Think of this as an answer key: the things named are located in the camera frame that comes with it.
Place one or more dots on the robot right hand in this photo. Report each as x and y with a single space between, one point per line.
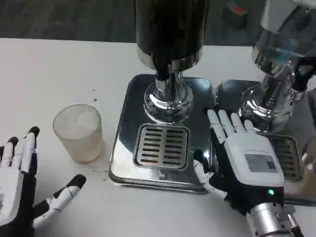
249 158

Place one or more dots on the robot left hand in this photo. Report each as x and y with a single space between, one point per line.
12 187

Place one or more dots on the robot right silver forearm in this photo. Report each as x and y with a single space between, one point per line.
265 219

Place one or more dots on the steel slotted tray grid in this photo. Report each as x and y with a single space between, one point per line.
287 158
162 146

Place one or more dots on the steel drip tray base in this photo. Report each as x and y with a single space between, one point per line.
123 158
293 190

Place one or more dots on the clear ribbed glass cup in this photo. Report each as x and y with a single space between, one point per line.
310 158
79 138

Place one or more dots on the black dispenser tap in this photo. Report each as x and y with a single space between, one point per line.
163 70
302 76

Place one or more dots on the clear drink dispenser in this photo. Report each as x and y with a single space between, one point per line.
276 64

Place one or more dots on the dark box with red mark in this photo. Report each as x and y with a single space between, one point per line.
235 14

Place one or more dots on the dark drink dispenser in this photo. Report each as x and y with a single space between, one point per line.
170 29

